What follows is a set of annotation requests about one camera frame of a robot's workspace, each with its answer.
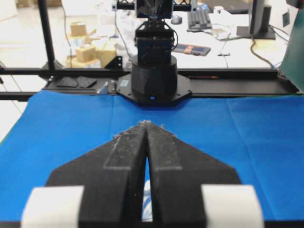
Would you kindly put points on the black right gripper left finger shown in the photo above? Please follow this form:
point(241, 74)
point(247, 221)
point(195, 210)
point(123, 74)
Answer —
point(100, 189)

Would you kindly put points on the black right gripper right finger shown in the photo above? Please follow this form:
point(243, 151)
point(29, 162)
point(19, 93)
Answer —
point(191, 189)

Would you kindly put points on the white blue striped towel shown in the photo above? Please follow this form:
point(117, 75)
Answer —
point(147, 203)

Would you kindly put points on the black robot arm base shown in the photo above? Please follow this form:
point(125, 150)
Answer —
point(154, 78)

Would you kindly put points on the blue table cloth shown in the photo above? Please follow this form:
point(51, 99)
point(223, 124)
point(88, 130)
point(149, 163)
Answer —
point(262, 138)

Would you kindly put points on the black perforated plate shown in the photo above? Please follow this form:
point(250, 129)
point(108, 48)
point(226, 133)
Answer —
point(81, 81)

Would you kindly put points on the cardboard box lower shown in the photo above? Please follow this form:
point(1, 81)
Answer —
point(86, 53)

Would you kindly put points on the cardboard box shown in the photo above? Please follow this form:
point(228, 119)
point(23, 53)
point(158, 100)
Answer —
point(78, 29)
point(86, 53)

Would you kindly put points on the cardboard box upper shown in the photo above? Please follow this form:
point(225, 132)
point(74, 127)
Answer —
point(78, 29)

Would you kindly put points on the grey computer mouse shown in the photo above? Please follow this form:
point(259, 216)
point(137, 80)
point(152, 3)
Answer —
point(176, 20)

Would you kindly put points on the black keyboard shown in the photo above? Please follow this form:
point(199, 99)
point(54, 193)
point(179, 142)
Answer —
point(198, 20)

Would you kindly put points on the green cloth at right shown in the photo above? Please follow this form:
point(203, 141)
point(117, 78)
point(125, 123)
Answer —
point(293, 63)

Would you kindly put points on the black monitor stand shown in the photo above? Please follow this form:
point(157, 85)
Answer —
point(259, 17)

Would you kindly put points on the silver angle bracket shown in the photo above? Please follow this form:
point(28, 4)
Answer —
point(103, 90)

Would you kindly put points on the black vertical frame post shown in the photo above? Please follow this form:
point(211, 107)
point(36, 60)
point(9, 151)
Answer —
point(52, 63)

